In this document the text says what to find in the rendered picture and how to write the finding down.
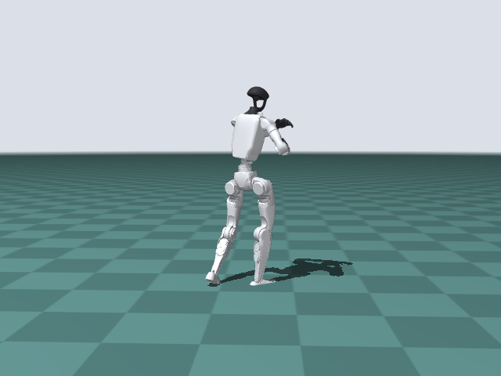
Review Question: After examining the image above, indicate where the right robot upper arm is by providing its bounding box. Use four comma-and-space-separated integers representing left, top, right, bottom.
260, 117, 288, 155

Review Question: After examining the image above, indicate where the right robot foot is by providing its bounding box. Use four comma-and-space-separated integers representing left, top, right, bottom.
250, 279, 276, 285

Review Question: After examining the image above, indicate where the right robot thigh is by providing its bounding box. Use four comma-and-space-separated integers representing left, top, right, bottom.
251, 177, 276, 241

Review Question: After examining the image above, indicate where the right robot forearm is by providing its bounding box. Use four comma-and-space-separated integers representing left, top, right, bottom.
282, 142, 290, 156

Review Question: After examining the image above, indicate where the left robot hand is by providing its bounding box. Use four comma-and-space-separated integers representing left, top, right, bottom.
275, 118, 293, 129

